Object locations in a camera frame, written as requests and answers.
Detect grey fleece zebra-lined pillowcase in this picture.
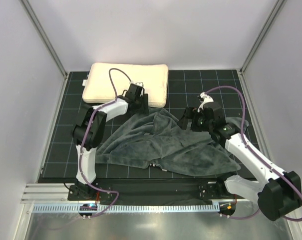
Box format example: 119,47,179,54
95,108,241,177

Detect cream rectangular pillow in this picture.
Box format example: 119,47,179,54
82,62,169,108

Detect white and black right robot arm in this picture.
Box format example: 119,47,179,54
178,101,302,221

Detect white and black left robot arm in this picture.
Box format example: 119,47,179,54
69,82,149,200

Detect black gridded cutting mat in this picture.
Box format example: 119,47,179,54
35,69,276,180

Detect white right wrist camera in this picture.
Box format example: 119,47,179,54
197,92,214,113

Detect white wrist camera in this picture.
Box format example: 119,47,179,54
129,81,144,88
197,92,214,113

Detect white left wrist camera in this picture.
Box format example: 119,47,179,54
129,81,144,88

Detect aluminium front frame profile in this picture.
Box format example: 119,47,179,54
20,181,295,204

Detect right aluminium frame post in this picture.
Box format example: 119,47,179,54
239,0,287,75

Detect aluminium frame post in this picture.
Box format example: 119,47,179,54
19,0,68,78
239,0,287,75

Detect slotted grey cable duct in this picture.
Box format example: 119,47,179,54
32,202,220,214

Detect left aluminium frame post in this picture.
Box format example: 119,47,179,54
19,0,68,78

